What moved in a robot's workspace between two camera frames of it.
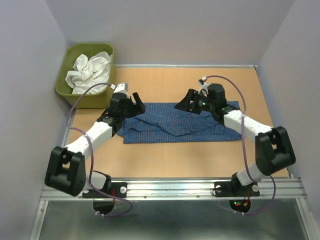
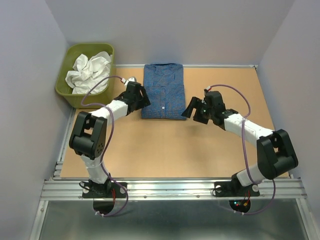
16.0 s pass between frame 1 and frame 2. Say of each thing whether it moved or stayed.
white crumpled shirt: stayed
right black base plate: stayed
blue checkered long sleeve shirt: moved
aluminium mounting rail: stayed
